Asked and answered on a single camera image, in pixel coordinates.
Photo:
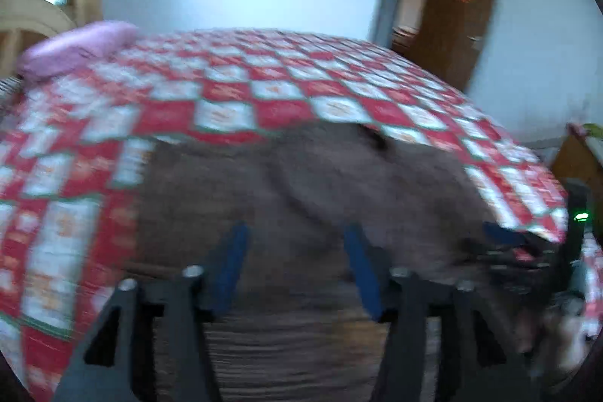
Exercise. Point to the cream wooden headboard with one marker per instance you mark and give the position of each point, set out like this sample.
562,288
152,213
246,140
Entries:
24,21

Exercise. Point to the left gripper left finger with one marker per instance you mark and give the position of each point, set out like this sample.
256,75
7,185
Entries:
145,322

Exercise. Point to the red checkered bear quilt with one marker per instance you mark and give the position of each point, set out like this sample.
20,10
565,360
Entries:
72,159

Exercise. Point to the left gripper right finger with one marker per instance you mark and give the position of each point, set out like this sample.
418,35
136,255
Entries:
476,359

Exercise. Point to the brown knitted sweater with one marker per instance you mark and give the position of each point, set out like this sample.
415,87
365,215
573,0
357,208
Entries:
298,331

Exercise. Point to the pink folded blanket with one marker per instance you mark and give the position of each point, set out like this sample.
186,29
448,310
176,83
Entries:
73,49

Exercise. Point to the brown wooden cabinet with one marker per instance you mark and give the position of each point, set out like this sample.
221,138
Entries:
580,157

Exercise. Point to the brown wooden door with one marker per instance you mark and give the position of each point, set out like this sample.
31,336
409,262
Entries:
448,40

